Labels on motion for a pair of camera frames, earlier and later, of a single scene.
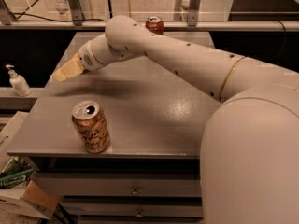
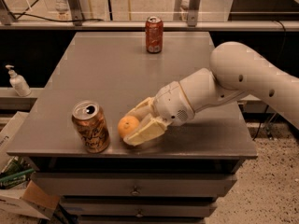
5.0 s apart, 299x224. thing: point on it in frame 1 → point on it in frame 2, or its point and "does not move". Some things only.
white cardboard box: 30,198 does not move
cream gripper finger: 73,68 → 151,130
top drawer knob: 135,192 does not move
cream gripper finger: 76,57 → 148,107
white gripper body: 86,57 → 170,104
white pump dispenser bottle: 18,82 does not move
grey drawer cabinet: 156,111 does not move
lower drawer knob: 139,215 does not move
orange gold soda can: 90,121 does not move
